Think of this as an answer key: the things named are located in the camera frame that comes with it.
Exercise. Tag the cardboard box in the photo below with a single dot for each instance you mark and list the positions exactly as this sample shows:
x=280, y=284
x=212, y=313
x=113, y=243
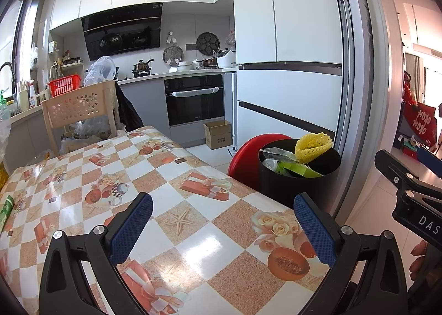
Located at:
x=217, y=137

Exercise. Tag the black range hood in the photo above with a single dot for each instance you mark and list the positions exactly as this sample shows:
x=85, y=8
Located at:
x=121, y=35

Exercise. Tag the large clear plastic bag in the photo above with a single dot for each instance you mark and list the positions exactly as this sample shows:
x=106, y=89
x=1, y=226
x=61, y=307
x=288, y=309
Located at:
x=4, y=131

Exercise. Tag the dark cooking pot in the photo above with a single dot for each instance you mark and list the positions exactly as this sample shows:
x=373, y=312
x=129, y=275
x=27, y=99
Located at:
x=142, y=68

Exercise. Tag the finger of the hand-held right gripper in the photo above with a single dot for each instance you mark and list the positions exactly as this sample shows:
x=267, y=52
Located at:
x=393, y=171
x=431, y=163

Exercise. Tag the dark round divided tray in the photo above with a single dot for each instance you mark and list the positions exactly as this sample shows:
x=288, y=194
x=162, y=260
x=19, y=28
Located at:
x=207, y=43

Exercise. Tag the red gift bag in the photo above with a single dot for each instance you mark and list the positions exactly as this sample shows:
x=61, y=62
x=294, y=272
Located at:
x=423, y=121

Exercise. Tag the yellow foam fruit net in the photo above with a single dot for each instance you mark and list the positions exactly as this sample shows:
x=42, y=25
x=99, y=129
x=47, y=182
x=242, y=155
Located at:
x=310, y=149

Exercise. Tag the grey crumpled plastic bags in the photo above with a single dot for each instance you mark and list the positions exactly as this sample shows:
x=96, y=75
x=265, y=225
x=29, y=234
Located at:
x=89, y=131

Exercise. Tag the white refrigerator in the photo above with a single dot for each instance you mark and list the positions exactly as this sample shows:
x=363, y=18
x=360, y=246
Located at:
x=293, y=24

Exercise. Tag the black trash bin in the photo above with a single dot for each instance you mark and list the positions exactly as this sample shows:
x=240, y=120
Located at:
x=276, y=187

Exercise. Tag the black jacket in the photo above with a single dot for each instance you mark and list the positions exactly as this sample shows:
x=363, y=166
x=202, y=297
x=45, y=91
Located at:
x=129, y=111

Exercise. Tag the green tube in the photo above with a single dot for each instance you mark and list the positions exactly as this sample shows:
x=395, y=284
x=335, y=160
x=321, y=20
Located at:
x=7, y=213

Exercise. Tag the yellow plastic bag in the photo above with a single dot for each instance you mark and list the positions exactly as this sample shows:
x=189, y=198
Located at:
x=3, y=175

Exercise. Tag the silver round steamer rack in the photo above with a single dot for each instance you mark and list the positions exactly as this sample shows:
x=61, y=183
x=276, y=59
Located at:
x=172, y=55

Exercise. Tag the red plastic basket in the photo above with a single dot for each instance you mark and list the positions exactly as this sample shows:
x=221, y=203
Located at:
x=64, y=87

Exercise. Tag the white rice cooker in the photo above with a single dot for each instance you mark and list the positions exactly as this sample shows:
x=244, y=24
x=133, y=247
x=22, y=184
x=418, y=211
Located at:
x=226, y=59

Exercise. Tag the sliding door frame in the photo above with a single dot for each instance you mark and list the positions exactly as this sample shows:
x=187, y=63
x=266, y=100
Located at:
x=366, y=76

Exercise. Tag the beige perforated plastic chair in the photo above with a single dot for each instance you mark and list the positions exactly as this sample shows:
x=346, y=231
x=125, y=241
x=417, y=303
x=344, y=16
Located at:
x=79, y=104

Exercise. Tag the black built-in oven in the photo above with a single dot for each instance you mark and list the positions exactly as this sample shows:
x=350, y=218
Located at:
x=195, y=107

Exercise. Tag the black kitchen faucet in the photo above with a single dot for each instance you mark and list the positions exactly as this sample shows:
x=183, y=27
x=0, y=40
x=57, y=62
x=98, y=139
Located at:
x=4, y=66

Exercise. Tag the white casserole pot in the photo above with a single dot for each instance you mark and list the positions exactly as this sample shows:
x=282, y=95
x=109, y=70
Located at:
x=185, y=66

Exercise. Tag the clear greenish plastic bag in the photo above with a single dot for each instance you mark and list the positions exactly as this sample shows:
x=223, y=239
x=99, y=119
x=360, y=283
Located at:
x=276, y=154

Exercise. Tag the white spray bottle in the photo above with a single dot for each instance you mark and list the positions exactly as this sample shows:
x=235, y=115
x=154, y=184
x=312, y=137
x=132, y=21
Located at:
x=32, y=97

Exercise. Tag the green snack packet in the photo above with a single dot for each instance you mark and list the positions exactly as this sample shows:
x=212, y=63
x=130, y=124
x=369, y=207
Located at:
x=297, y=169

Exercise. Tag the person's right hand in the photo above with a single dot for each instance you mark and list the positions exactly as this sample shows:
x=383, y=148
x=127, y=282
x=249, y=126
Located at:
x=418, y=259

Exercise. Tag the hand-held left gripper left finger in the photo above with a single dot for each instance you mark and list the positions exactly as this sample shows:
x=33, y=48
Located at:
x=133, y=228

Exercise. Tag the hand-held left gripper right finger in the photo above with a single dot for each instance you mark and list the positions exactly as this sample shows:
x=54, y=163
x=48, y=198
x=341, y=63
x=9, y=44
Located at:
x=316, y=228

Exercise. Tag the red plastic chair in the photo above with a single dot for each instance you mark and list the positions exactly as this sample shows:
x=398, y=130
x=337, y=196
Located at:
x=245, y=159

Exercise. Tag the checkered floral tablecloth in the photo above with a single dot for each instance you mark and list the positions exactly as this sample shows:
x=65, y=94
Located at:
x=207, y=242

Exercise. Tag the translucent bag on counter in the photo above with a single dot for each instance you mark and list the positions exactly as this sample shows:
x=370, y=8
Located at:
x=100, y=71

